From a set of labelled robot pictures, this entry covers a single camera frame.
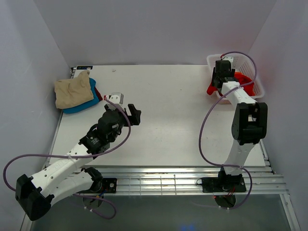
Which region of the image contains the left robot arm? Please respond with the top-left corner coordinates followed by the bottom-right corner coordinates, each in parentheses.
top-left (15, 103), bottom-right (141, 221)

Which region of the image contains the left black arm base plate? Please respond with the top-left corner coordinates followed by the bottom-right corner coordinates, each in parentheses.
top-left (97, 178), bottom-right (117, 193)

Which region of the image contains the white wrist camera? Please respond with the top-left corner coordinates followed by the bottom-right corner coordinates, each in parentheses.
top-left (220, 56), bottom-right (234, 63)
top-left (103, 92), bottom-right (124, 105)

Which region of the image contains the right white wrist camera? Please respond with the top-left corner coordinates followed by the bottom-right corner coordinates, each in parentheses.
top-left (220, 56), bottom-right (234, 63)

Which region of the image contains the dark red folded t shirt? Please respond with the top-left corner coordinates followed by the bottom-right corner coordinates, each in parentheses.
top-left (94, 87), bottom-right (103, 101)

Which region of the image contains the blue label sticker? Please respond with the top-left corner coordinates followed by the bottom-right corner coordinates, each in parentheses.
top-left (76, 65), bottom-right (93, 70)

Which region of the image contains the aluminium frame rail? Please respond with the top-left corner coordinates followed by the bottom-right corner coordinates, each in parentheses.
top-left (98, 166), bottom-right (288, 196)

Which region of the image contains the blue folded t shirt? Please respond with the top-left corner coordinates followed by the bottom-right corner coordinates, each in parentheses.
top-left (63, 77), bottom-right (99, 115)

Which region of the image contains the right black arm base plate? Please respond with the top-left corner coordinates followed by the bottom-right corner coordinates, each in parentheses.
top-left (196, 177), bottom-right (246, 193)

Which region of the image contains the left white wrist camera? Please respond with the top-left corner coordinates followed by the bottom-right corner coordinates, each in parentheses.
top-left (103, 92), bottom-right (124, 105)

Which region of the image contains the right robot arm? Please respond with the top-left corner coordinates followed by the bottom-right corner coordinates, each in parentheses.
top-left (211, 59), bottom-right (268, 192)

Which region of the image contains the white plastic basket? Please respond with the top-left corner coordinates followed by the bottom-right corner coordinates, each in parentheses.
top-left (206, 53), bottom-right (265, 106)

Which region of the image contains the beige folded t shirt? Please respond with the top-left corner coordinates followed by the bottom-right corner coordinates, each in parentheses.
top-left (54, 70), bottom-right (94, 109)

